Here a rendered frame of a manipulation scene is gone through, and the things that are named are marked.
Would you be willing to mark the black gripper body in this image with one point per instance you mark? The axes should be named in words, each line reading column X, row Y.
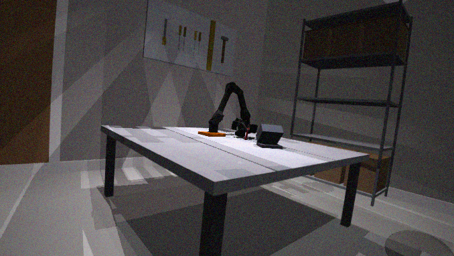
column 235, row 124

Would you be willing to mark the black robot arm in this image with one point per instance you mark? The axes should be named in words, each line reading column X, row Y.
column 218, row 115

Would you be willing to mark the grey square panel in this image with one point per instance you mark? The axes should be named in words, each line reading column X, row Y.
column 269, row 135

